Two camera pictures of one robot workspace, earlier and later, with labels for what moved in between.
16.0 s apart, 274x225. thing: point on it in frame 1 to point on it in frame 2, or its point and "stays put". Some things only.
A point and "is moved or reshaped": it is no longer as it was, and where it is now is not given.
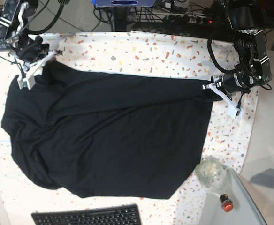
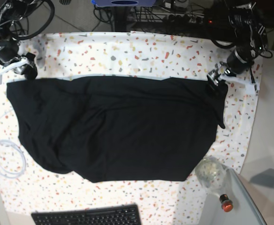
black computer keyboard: [128, 214] stays put
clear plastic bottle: [211, 173] stays put
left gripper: [30, 50] to [7, 51]
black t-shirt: [112, 134] is moved or reshaped
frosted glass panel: [245, 211] stays put
